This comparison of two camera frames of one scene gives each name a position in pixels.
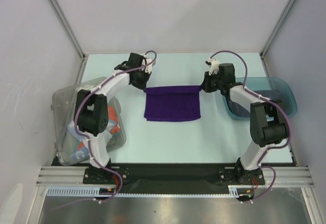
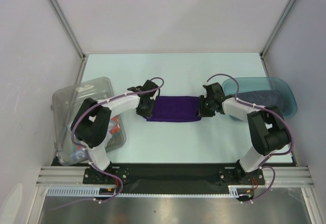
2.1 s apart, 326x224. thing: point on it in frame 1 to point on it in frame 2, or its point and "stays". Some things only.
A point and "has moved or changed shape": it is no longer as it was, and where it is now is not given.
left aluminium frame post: [66, 24] stays
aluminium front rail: [277, 176] stays
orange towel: [112, 118] stays
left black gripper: [142, 85] to [147, 113]
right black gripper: [208, 83] to [204, 107]
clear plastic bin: [70, 144] stays
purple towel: [172, 103] has moved or changed shape
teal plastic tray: [277, 84] stays
